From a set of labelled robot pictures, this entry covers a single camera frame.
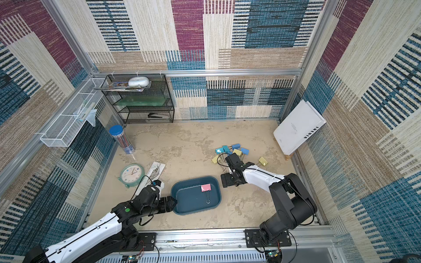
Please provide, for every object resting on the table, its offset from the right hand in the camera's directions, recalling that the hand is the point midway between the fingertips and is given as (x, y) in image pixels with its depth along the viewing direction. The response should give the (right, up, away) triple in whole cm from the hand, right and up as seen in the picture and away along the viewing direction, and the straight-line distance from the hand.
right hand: (230, 178), depth 92 cm
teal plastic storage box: (-19, -8, -3) cm, 21 cm away
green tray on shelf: (-52, +46, +10) cm, 70 cm away
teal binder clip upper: (-3, +15, +11) cm, 19 cm away
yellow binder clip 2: (+19, +9, +5) cm, 22 cm away
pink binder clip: (-13, -4, -5) cm, 15 cm away
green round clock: (-55, +2, -1) cm, 55 cm away
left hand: (-30, -9, -10) cm, 33 cm away
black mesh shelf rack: (-63, +39, +27) cm, 79 cm away
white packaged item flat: (-44, +2, +2) cm, 44 cm away
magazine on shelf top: (-60, +51, 0) cm, 79 cm away
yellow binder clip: (+7, +13, +13) cm, 20 cm away
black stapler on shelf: (-49, +38, +19) cm, 65 cm away
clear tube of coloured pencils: (-61, +25, -2) cm, 66 cm away
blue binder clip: (+5, +17, +13) cm, 22 cm away
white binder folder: (+38, +31, -3) cm, 49 cm away
